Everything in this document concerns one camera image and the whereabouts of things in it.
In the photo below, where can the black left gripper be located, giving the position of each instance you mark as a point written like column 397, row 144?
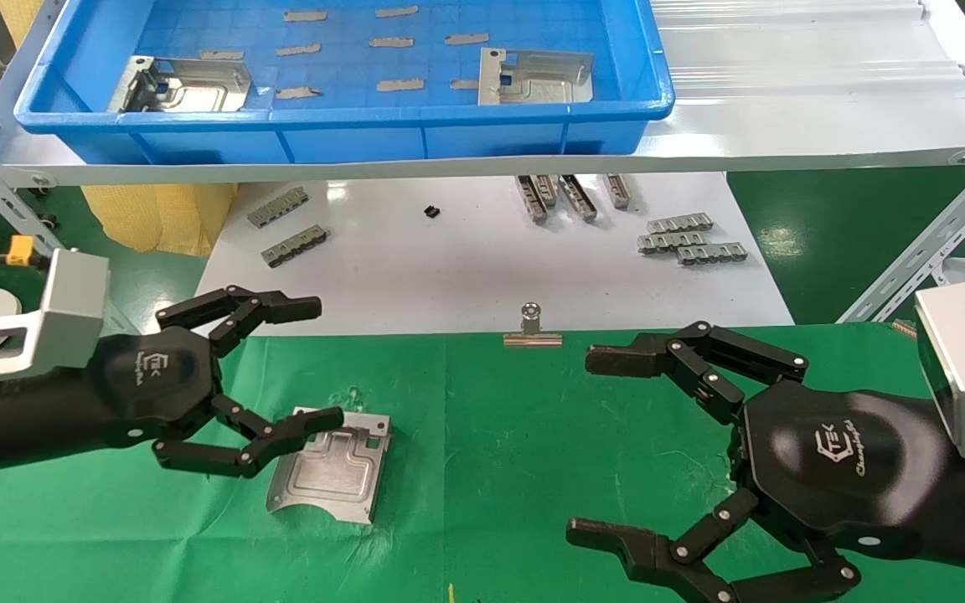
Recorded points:
column 152, row 385

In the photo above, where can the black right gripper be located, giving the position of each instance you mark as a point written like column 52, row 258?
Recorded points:
column 843, row 469

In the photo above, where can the stamped sheet metal part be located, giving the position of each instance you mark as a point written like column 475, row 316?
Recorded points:
column 198, row 88
column 533, row 88
column 332, row 481

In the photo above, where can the grey comb-shaped metal part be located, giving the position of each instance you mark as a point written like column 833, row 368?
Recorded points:
column 547, row 190
column 277, row 208
column 680, row 224
column 531, row 201
column 619, row 191
column 578, row 198
column 294, row 247
column 667, row 243
column 713, row 254

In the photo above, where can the green table cloth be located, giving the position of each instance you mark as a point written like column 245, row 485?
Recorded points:
column 491, row 435

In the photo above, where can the silver binder clip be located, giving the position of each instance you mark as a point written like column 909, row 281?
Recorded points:
column 532, row 339

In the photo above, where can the white floor board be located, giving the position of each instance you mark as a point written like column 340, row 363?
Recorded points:
column 449, row 268

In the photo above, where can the yellow bag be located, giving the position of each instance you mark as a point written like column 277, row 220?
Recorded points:
column 156, row 218

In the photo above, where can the blue plastic bin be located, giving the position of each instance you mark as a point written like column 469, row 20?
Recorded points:
column 365, row 138

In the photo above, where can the grey tape strip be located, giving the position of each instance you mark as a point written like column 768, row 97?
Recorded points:
column 305, row 15
column 298, row 50
column 466, row 38
column 464, row 84
column 298, row 92
column 396, row 12
column 391, row 42
column 221, row 55
column 401, row 85

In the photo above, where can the black caster wheel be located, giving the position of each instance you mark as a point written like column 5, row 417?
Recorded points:
column 47, row 221

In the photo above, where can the white shelf panel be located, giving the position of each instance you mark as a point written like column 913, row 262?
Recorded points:
column 784, row 126

